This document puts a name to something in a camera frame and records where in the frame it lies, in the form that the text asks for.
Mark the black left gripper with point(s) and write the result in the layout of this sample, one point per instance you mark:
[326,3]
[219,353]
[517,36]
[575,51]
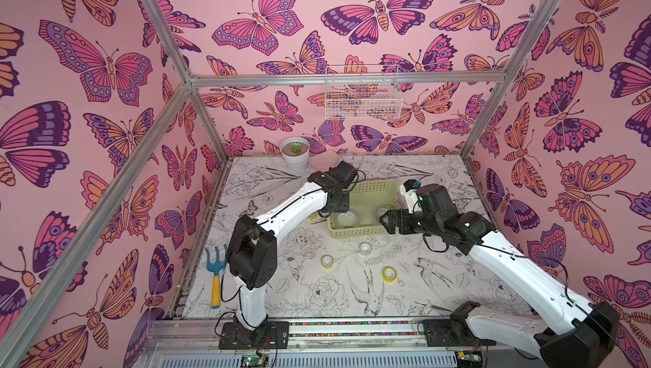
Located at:
[345,206]

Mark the white pot with plant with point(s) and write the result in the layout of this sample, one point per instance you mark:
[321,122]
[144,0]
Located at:
[295,152]

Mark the pale green perforated storage basket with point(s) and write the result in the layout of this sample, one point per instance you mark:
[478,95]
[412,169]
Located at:
[364,199]

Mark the yellow tape roll cluster middle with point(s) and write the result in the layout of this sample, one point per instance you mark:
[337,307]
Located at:
[313,215]

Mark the yellow tape roll front right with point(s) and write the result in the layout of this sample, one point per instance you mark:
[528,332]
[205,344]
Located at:
[389,274]

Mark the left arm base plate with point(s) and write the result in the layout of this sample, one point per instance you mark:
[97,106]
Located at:
[271,335]

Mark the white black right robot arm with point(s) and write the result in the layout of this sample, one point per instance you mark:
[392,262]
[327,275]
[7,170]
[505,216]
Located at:
[566,330]

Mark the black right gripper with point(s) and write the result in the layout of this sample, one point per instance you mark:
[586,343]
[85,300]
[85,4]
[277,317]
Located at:
[399,218]

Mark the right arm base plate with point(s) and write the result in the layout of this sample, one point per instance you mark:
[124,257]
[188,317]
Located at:
[449,333]

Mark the aluminium front rail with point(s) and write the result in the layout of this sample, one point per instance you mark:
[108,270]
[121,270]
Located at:
[378,342]

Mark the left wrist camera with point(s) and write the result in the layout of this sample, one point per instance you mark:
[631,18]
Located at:
[345,173]

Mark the large clear tape roll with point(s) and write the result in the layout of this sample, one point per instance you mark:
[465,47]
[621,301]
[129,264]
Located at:
[347,220]
[381,211]

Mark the white wire wall basket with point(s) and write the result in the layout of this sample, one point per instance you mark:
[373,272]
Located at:
[357,96]

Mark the blue yellow garden fork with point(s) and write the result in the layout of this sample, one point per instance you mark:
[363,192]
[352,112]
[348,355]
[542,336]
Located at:
[215,264]

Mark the small clear tape roll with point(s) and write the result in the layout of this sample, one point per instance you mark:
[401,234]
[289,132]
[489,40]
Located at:
[365,249]

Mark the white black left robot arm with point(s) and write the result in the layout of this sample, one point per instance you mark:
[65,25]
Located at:
[252,255]

